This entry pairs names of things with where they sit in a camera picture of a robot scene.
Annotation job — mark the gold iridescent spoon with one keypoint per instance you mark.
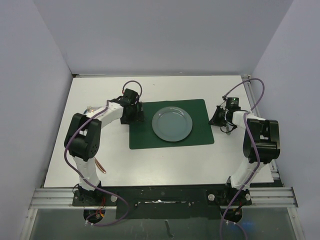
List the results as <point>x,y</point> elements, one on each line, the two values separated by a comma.
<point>227,130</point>

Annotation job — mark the teal round plate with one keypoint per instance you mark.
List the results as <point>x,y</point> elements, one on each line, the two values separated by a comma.
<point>172,124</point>

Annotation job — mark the clear plastic cup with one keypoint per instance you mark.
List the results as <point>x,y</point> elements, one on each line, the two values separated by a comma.
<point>92,110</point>

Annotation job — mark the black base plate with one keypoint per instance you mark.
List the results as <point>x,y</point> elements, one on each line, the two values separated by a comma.
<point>211,201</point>

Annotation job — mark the dark green placemat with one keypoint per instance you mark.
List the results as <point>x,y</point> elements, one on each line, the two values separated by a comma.
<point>142,136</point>

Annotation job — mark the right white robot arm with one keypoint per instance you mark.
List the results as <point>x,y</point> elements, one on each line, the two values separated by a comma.
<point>261,142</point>

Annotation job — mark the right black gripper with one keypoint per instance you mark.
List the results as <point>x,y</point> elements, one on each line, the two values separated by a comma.
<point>215,121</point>

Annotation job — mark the copper knife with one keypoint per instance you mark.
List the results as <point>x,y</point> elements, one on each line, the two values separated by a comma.
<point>99,166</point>

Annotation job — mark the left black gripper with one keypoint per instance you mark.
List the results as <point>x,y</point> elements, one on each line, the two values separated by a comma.
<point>138,117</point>

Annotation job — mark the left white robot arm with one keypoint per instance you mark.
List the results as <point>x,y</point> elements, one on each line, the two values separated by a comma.
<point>83,137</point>

